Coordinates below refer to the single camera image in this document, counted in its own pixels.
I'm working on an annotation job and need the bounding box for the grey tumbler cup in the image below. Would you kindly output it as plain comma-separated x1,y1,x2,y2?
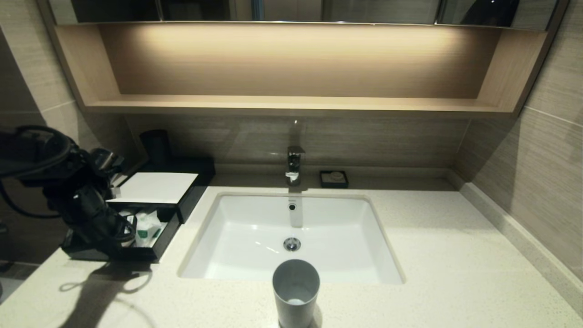
272,259,321,328

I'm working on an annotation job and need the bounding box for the small white packet green label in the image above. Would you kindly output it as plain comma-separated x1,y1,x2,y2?
153,225,169,249

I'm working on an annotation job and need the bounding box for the chrome sink faucet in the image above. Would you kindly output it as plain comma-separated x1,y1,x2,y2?
285,146,306,186

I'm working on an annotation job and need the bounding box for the black soap dish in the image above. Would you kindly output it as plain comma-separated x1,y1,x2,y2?
319,170,349,189

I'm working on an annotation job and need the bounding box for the white ceramic sink basin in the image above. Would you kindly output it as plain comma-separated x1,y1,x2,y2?
178,191,405,285

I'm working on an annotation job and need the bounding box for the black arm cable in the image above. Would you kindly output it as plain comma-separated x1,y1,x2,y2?
0,180,62,219

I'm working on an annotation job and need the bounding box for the square white sachet green label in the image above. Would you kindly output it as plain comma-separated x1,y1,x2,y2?
132,209,164,247

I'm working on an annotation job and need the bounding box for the black cylindrical cup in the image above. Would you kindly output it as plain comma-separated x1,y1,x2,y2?
140,129,173,167

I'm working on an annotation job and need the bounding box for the mirror cabinet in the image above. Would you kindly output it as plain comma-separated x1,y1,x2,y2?
48,0,558,30

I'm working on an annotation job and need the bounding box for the black box drawer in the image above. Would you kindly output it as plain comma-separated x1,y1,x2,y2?
61,203,183,264

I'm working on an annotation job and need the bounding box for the black tray box white lid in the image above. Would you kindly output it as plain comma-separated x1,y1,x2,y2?
105,157,216,225

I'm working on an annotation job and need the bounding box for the wooden wall shelf niche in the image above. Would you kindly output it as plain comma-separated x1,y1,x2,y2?
39,23,570,119

